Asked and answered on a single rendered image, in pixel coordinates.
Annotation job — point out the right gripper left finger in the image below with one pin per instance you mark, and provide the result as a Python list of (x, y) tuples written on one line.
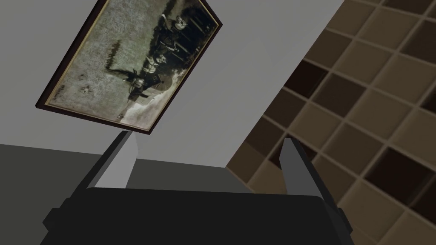
[(114, 166)]

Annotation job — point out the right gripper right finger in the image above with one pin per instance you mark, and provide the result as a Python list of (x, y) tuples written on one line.
[(298, 172)]

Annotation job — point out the dark framed picture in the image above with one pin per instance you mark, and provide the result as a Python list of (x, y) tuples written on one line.
[(136, 61)]

